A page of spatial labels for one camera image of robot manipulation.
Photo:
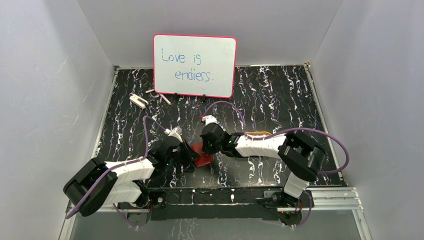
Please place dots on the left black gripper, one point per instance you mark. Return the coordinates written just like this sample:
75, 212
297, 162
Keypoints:
185, 151

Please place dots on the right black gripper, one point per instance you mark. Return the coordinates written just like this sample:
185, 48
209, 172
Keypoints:
205, 148

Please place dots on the red leather card holder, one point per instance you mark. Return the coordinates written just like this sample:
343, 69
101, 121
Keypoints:
203, 159

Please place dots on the tan oval card tray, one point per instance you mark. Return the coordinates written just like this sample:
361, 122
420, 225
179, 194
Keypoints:
258, 133

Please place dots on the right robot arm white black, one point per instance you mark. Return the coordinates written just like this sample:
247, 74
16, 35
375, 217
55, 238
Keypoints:
299, 152

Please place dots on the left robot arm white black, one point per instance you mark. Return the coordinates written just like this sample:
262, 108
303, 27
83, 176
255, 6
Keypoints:
100, 183

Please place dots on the white marker pen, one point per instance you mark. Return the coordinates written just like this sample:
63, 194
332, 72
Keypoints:
165, 99

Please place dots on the white board eraser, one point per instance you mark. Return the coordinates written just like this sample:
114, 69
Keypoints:
138, 101

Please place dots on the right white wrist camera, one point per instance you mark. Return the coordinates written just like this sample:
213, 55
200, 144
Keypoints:
208, 119

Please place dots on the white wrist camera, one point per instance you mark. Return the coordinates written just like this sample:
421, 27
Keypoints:
175, 132
208, 119

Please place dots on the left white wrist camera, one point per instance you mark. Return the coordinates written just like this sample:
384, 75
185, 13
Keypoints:
175, 132

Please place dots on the white board with red frame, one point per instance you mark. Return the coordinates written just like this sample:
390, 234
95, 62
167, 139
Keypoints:
194, 65

